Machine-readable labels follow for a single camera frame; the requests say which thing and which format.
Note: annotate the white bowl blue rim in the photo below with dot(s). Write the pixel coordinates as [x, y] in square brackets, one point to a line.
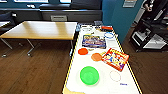
[109, 35]

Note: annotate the bright window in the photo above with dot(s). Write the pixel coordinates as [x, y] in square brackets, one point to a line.
[26, 1]
[65, 1]

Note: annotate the yellow wooden table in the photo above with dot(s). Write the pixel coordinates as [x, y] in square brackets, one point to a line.
[43, 30]

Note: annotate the small red flat box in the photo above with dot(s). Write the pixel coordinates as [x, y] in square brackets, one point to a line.
[107, 28]

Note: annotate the dark small device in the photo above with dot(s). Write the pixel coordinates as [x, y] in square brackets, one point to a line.
[78, 27]

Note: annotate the orange round lid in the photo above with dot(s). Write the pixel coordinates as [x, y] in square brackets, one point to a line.
[96, 57]

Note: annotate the green plastic bowl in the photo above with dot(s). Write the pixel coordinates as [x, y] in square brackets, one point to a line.
[89, 75]

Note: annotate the black office chair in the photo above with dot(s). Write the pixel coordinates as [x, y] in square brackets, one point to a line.
[7, 17]

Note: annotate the white serving table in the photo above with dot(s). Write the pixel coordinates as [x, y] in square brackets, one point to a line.
[103, 71]

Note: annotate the red board game box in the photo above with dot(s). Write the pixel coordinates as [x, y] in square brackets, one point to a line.
[115, 59]

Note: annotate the red round lid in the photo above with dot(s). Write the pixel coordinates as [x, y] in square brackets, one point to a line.
[83, 51]

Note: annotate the white round plate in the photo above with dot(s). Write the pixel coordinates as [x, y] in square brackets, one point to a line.
[87, 30]

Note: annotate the black cushion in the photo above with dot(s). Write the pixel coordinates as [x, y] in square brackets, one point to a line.
[86, 4]

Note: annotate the blue purple board game box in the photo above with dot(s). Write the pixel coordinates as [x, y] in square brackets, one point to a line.
[94, 41]

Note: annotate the yellow wall sign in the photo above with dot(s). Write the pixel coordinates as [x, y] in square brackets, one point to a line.
[129, 3]

